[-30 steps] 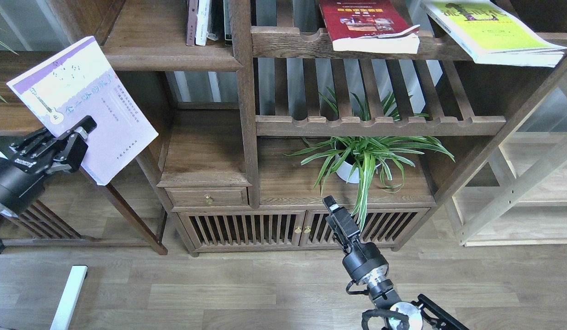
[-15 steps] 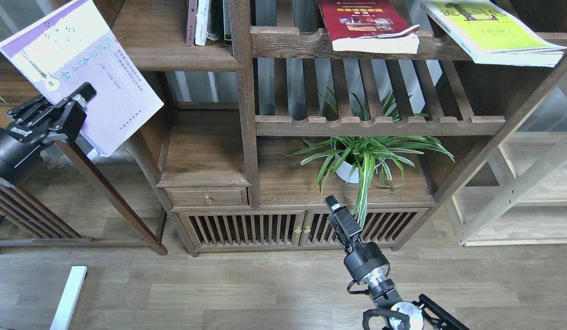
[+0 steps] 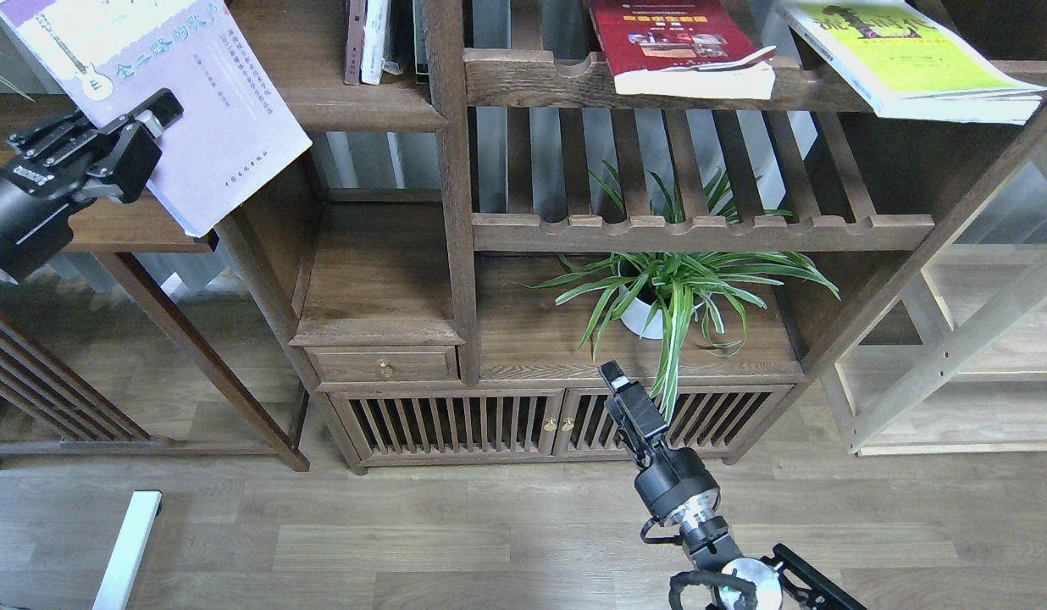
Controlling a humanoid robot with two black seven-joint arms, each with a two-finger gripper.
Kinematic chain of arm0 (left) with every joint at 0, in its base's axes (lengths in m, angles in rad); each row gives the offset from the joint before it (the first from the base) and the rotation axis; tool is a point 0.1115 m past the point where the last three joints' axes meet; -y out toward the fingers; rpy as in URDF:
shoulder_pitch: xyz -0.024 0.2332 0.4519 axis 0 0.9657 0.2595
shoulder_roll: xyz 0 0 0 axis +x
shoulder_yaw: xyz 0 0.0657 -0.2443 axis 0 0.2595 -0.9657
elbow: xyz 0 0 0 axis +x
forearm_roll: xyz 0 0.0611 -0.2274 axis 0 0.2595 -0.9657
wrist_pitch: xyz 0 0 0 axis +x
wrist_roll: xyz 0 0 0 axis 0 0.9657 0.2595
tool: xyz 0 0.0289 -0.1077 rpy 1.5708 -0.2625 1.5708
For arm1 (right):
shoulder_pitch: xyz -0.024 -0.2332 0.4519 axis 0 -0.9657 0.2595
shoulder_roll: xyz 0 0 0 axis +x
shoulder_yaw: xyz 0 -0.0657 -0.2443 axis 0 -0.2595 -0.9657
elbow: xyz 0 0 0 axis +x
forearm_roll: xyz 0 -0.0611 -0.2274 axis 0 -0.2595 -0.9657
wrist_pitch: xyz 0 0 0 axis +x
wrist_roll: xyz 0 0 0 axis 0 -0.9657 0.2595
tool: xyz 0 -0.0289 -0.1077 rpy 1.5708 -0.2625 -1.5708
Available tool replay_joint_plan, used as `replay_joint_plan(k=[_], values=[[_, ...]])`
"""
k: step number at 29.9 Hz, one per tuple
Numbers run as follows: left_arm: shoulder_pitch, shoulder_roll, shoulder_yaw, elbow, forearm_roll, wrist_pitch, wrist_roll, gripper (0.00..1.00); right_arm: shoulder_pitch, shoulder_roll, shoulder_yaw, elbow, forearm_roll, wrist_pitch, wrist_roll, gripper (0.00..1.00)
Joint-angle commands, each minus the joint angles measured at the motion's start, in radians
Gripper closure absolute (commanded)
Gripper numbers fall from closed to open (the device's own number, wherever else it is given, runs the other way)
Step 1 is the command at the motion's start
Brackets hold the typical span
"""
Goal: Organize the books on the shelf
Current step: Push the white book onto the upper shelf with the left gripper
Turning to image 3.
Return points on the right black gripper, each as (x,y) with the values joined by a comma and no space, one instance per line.
(669,479)

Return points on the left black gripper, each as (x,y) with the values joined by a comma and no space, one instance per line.
(63,165)

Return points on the pale purple white book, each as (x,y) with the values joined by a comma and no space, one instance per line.
(235,132)

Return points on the yellow green book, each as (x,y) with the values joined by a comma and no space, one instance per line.
(906,66)

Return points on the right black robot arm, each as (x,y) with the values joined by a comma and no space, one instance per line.
(735,580)

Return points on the light wooden shelf unit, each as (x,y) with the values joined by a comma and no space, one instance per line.
(976,380)

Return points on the white plant pot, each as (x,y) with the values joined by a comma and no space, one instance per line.
(639,318)

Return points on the green spider plant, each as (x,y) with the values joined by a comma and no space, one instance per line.
(677,290)

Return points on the dark wooden side table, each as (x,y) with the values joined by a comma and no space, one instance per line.
(113,234)

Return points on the green plant leaves at left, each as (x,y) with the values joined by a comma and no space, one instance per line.
(4,81)

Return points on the dark wooden bookshelf cabinet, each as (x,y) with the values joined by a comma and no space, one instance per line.
(538,157)

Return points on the brown upright book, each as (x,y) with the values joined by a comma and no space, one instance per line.
(353,50)

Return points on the white upright book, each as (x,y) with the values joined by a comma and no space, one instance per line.
(375,28)

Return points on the brass drawer knob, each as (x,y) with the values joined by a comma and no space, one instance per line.
(385,369)

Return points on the dark green upright book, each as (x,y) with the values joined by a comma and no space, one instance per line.
(420,53)

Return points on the dark wooden slatted rack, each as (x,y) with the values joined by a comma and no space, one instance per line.
(47,390)

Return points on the red book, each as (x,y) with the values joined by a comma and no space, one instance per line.
(689,49)

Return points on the white base bar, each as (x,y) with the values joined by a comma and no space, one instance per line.
(123,565)

